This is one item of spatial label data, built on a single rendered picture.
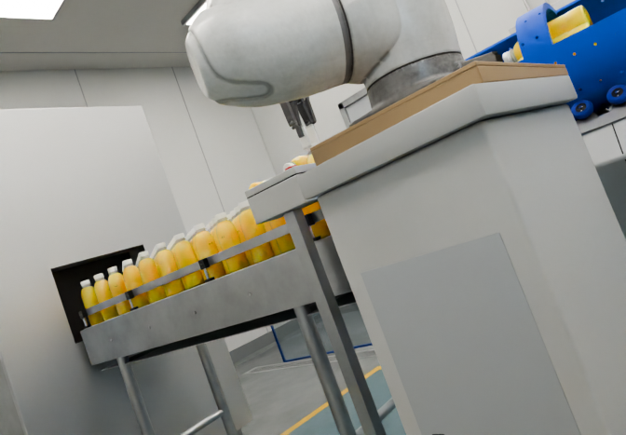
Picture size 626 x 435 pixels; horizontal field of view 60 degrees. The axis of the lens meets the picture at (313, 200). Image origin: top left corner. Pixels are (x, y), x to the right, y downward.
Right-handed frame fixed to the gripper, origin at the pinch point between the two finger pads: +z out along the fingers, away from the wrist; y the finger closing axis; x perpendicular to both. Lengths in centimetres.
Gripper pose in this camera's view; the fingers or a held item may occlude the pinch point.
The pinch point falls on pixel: (308, 137)
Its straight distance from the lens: 163.2
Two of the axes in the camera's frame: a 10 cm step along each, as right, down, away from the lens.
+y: 6.0, -1.6, 7.9
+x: -7.2, 3.2, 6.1
